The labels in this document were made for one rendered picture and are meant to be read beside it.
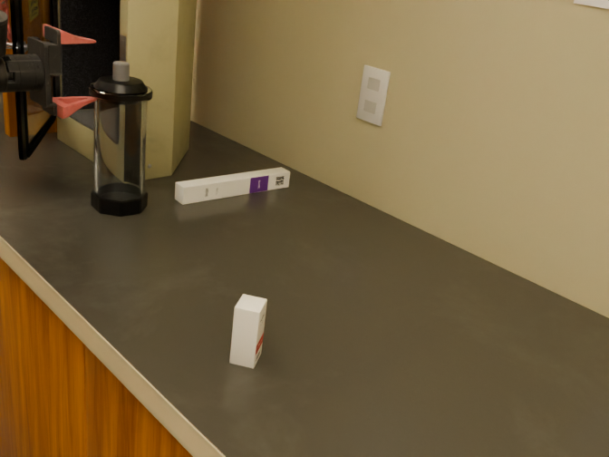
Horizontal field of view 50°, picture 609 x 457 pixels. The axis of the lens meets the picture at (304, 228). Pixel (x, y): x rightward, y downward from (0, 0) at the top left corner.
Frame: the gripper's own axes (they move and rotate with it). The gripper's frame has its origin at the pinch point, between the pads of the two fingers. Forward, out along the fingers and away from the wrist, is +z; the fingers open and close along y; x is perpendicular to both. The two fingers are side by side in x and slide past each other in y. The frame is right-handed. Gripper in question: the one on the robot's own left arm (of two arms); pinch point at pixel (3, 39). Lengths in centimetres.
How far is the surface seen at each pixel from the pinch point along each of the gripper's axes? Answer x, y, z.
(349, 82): -5, -61, 32
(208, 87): -46, -29, 33
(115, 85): 20.3, -19.8, 11.3
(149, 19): 1.7, -27.4, 5.5
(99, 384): 54, -6, 45
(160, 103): 0.4, -22.6, 21.6
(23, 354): 30, 15, 49
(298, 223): 21, -41, 48
